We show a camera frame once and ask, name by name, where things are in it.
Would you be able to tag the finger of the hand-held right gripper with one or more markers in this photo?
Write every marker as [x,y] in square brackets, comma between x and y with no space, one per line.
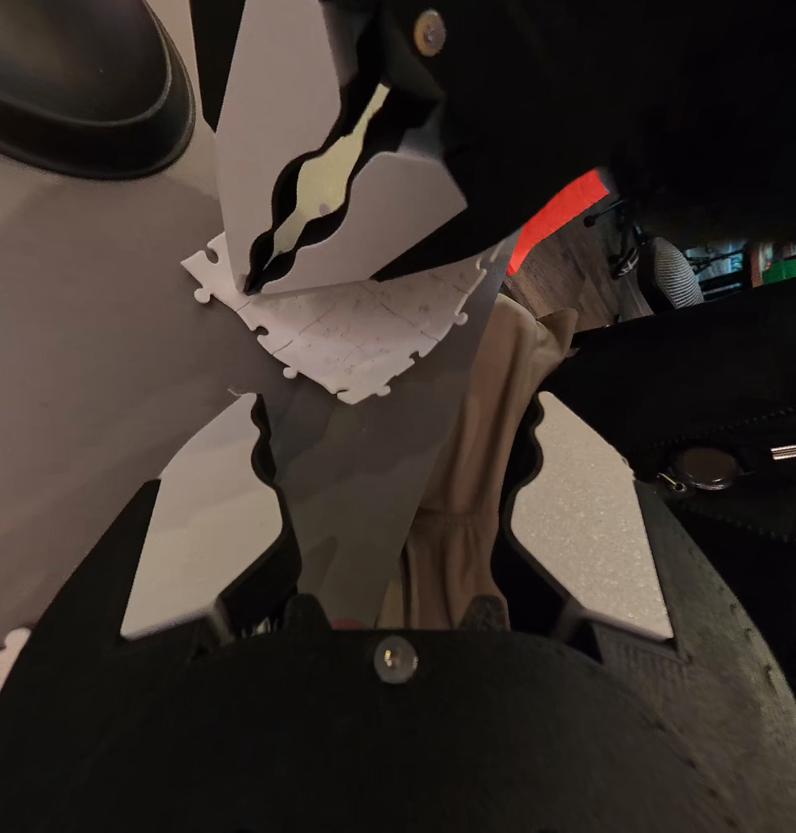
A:
[274,117]
[385,215]

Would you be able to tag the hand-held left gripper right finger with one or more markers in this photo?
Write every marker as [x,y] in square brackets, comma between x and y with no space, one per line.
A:
[586,533]

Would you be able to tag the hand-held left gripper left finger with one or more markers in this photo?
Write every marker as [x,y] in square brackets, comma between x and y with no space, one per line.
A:
[202,533]

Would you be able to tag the pale puzzle piece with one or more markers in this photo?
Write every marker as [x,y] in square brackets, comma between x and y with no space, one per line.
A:
[329,179]

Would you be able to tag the white curved puzzle section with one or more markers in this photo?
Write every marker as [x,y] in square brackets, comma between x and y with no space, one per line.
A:
[346,338]

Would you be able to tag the orange floor tape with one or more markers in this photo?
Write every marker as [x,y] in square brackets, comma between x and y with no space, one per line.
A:
[554,215]

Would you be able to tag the round badge reel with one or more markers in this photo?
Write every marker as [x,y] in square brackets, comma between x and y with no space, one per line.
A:
[703,468]

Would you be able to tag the beige trousers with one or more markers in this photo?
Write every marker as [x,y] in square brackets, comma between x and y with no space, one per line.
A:
[482,442]

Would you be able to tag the black round dish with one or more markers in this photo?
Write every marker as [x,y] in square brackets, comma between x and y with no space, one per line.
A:
[79,84]

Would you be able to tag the black bag with zipper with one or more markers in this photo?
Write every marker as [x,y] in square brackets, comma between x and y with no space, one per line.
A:
[710,371]

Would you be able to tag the grey mesh office chair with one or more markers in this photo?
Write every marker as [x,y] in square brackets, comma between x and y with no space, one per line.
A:
[671,280]

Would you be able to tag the green box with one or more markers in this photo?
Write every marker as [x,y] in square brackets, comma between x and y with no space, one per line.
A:
[788,270]

